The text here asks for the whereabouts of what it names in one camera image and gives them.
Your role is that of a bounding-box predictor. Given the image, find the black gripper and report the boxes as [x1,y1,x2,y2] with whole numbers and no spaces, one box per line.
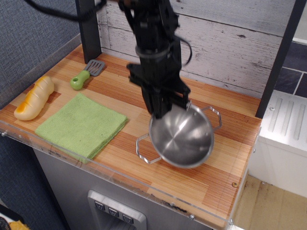
[127,56,190,119]

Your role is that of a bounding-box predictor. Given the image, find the silver metal bowl with handles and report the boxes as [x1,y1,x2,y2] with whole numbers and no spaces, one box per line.
[136,105,222,169]

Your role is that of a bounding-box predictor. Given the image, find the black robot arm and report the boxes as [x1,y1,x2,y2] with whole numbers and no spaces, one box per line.
[118,0,190,119]

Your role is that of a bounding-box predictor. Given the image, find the green folded cloth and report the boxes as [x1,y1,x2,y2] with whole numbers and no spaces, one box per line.
[35,93,128,163]

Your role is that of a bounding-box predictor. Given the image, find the clear acrylic front guard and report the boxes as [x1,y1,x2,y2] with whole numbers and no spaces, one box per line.
[0,122,234,230]

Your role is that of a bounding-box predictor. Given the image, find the grey toy fridge dispenser panel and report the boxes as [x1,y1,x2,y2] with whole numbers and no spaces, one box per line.
[87,190,147,230]

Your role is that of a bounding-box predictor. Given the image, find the yellow toy bread loaf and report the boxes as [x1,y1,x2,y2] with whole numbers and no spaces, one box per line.
[14,76,54,121]

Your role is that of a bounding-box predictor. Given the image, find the white toy sink unit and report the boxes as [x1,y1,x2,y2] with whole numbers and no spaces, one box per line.
[248,91,307,197]

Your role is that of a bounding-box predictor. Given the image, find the yellow object bottom left corner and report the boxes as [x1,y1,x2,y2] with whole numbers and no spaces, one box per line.
[9,221,30,230]

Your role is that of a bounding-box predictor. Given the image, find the green handled grey toy spatula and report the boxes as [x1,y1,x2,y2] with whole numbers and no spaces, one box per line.
[70,59,105,90]

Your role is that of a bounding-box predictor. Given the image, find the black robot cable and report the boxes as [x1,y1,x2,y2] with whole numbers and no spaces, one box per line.
[25,0,107,22]

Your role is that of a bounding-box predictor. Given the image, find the black right vertical post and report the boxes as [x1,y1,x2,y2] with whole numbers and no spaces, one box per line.
[255,0,307,119]

